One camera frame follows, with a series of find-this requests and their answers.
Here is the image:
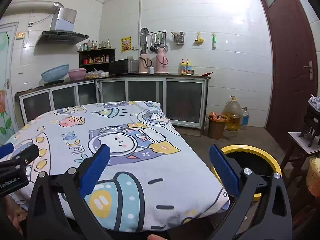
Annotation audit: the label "yellow rimmed black trash bin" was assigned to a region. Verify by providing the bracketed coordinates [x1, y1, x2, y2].
[211, 145, 287, 203]

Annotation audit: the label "kitchen counter cabinet glass doors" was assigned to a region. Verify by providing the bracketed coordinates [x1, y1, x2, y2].
[15, 74, 210, 129]

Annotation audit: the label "person's right hand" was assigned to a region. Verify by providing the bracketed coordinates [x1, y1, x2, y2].
[147, 234, 167, 240]

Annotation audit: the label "brown waste basket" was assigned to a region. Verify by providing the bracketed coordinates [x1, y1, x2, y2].
[208, 112, 229, 140]

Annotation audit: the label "small water bottle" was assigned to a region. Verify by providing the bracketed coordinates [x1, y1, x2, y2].
[241, 107, 249, 130]

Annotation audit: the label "cartoon printed tablecloth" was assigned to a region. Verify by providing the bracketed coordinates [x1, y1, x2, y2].
[5, 101, 229, 232]

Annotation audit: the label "large cooking oil jug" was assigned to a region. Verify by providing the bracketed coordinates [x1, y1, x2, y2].
[223, 95, 242, 132]

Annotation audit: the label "wooden stool with white top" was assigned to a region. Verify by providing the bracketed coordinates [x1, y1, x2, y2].
[280, 132, 319, 187]

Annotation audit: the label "blue plastic basin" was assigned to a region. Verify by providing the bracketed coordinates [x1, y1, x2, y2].
[41, 64, 69, 83]

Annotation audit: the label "black device on stool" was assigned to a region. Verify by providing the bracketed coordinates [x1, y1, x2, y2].
[299, 95, 319, 147]

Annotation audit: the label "pink plastic basin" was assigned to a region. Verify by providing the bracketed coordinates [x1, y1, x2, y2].
[68, 68, 86, 81]

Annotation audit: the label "yellow detergent bottles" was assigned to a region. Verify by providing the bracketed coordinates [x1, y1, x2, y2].
[180, 59, 192, 75]

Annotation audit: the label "black microwave oven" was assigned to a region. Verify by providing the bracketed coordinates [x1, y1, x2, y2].
[109, 59, 139, 75]

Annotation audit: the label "dark red wooden door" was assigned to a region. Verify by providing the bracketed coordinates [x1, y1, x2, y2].
[261, 0, 318, 150]

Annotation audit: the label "black spice shelf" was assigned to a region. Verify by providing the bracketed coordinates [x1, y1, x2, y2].
[78, 48, 116, 73]

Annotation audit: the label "white door with rose print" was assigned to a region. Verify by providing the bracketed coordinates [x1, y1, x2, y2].
[0, 22, 18, 146]

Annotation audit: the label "pink thermos left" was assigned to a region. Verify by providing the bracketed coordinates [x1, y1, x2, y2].
[138, 49, 153, 73]

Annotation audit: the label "pink thermos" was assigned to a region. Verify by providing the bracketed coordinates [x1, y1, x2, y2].
[138, 49, 153, 73]
[155, 47, 169, 74]

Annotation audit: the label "pink thermos right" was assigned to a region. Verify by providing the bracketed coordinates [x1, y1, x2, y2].
[155, 47, 169, 74]

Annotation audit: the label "range hood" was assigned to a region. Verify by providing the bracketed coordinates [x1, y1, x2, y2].
[5, 1, 88, 45]

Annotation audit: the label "hanging utensil rack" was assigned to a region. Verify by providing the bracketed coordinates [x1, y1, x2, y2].
[139, 27, 168, 53]

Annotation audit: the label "green white wall brush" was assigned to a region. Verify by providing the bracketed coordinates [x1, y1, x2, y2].
[212, 33, 216, 50]

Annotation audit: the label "yellow wall hook holder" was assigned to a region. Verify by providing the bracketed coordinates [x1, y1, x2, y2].
[194, 33, 204, 45]

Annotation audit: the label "yellow wall poster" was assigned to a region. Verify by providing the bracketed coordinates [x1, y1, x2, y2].
[121, 36, 132, 53]

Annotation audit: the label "wall chopstick basket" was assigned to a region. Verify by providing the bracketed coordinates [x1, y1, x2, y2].
[171, 30, 185, 45]

